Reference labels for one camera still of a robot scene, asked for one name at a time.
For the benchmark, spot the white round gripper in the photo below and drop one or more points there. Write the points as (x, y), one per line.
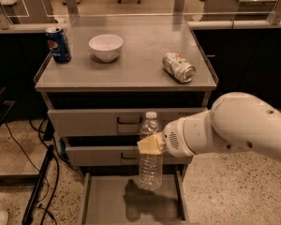
(172, 139)

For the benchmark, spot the clear plastic water bottle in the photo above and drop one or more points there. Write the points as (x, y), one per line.
(150, 166)

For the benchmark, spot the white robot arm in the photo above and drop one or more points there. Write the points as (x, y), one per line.
(236, 122)

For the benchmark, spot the middle grey drawer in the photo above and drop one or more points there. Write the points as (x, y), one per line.
(103, 155)

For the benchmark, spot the top grey drawer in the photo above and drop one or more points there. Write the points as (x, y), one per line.
(110, 122)

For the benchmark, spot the bottom grey open drawer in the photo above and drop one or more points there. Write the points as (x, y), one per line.
(119, 200)

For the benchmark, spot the grey metal drawer cabinet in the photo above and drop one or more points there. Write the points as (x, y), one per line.
(136, 79)

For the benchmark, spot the silver soda can lying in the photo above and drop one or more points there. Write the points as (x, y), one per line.
(178, 67)

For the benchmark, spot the white ceramic bowl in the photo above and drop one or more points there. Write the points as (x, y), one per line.
(106, 47)

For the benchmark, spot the blue pepsi can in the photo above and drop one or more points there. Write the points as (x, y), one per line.
(58, 45)

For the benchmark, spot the clear acrylic barrier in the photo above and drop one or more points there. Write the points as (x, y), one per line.
(34, 13)

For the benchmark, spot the black bar on floor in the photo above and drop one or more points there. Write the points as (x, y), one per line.
(28, 214)

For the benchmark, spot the white shoe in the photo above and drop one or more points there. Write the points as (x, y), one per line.
(3, 217)

